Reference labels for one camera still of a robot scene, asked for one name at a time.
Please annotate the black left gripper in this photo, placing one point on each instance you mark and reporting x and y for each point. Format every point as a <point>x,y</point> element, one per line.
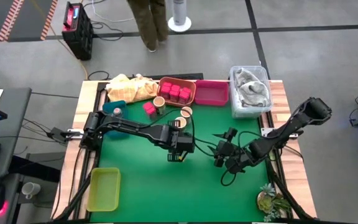
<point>172,140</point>

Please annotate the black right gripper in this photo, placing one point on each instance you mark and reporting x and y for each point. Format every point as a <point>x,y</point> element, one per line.
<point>233,154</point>

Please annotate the small pink-lid spice jar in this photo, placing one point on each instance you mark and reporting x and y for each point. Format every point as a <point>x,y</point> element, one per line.
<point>117,111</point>

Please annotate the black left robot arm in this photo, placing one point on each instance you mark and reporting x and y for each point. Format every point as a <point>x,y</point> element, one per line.
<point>135,129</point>

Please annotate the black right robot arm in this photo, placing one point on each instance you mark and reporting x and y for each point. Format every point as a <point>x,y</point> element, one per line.
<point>291,127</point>

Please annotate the yellow tag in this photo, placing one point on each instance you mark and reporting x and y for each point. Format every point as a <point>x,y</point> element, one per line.
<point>182,157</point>

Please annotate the clear plastic storage box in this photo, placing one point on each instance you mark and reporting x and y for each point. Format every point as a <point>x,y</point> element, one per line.
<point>233,109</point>

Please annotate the orange plastic bin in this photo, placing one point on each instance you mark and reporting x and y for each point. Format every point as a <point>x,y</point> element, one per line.
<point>163,101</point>

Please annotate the green table mat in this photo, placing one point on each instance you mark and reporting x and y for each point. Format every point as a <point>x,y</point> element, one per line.
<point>166,186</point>

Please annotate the magenta plastic bin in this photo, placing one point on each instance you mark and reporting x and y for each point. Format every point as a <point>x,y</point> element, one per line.
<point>211,92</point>

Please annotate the grey cloth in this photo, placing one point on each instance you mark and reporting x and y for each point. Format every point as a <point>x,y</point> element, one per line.
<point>253,91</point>

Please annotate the yellow checked cloth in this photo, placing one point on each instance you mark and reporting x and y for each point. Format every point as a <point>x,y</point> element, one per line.
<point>129,88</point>

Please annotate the teal plastic bin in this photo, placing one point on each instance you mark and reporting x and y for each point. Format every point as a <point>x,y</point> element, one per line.
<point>110,107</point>

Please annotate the potted succulent plant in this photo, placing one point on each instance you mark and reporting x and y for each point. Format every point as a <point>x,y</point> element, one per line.
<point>269,202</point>

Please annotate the yellow-green plastic bin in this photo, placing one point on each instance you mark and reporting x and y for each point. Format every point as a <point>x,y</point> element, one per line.
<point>104,189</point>

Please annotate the black controller box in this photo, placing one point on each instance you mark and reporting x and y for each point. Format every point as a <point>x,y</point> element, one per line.
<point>57,134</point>

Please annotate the person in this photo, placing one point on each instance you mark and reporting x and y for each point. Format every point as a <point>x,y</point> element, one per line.
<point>149,25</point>

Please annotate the white fan base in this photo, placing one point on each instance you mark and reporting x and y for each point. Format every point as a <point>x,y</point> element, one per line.
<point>180,15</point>

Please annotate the black crate with red top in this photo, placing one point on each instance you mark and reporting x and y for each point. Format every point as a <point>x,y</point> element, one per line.
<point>79,37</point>

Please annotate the black desk base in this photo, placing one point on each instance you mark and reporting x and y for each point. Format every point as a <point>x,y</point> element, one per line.
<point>36,169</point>

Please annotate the white mug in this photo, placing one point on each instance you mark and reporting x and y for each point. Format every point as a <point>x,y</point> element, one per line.
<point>31,188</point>

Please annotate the grey desk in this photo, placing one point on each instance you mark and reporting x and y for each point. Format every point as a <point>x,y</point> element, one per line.
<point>14,124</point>

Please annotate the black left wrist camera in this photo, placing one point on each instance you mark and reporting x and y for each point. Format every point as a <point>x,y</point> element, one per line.
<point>186,143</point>

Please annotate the black table frame rail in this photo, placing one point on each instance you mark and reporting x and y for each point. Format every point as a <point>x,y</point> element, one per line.
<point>278,180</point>
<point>87,174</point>

